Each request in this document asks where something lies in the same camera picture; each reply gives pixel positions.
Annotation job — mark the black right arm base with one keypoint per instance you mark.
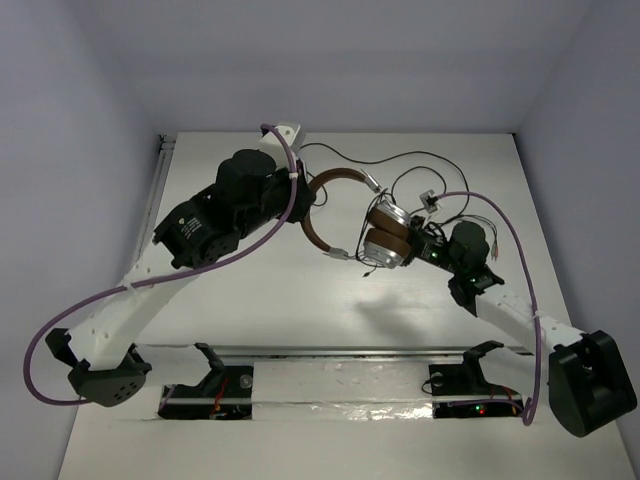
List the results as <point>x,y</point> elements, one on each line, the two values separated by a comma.
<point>460,391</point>

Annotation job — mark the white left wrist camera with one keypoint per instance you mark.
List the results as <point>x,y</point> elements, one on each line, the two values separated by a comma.
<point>274,137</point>

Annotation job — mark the aluminium rail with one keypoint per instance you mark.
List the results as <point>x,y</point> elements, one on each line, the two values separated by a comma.
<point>282,353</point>
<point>165,154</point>

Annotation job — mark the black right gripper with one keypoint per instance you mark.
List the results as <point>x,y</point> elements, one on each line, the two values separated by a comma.
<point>416,234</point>

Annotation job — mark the brown silver headphones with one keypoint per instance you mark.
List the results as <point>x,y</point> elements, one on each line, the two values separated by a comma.
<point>384,244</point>

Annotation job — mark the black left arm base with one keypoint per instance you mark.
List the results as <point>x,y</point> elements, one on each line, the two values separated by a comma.
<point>224,393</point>

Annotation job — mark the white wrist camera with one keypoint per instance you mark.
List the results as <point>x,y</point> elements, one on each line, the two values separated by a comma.
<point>431,206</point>
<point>274,137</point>

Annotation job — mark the aluminium left side rail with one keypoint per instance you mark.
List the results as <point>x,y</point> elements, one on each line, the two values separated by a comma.
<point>165,154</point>

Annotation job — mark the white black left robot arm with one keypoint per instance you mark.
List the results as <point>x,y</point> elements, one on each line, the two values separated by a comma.
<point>250,201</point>

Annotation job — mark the aluminium front rail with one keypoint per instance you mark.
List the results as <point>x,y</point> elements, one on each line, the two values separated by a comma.
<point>282,353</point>

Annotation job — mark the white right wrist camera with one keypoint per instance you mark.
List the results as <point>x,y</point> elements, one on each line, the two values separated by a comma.
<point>431,206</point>

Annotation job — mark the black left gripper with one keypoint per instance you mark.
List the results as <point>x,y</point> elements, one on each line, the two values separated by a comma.
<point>302,191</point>

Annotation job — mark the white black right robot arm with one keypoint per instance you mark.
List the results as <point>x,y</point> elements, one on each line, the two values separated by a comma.
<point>580,376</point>

